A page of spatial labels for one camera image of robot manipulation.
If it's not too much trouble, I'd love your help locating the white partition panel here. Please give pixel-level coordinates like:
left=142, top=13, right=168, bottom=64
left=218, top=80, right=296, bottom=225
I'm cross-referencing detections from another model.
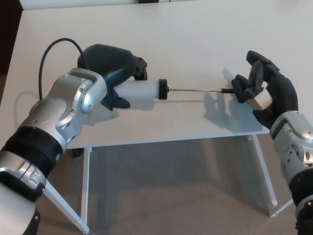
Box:
left=21, top=0, right=169, bottom=10

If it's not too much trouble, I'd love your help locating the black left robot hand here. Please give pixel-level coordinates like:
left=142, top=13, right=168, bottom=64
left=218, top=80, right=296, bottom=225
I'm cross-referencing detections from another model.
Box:
left=77, top=44, right=148, bottom=111

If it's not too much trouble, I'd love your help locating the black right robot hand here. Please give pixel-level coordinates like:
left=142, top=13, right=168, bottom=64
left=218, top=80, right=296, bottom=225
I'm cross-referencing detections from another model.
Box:
left=231, top=50, right=299, bottom=130

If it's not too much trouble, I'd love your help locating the white air pump black handle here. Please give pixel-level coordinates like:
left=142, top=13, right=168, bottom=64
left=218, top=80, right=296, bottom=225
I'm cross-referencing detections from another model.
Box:
left=116, top=74, right=247, bottom=103

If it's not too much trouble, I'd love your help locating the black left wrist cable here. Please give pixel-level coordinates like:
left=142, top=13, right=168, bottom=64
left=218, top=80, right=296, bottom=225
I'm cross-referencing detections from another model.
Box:
left=39, top=38, right=89, bottom=101

